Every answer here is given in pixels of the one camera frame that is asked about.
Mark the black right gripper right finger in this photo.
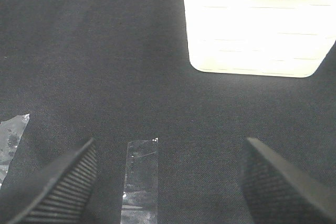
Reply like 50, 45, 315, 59
240, 137, 335, 223

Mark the clear tape strip centre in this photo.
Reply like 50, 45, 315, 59
0, 114, 29, 186

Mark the clear tape strip right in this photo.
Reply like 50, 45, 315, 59
120, 138, 159, 223

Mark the white plastic storage basket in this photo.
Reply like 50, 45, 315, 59
183, 0, 335, 78

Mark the clear tape strip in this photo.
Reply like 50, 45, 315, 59
120, 138, 159, 223
0, 114, 29, 186

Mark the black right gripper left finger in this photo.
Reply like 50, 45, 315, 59
5, 138, 98, 223

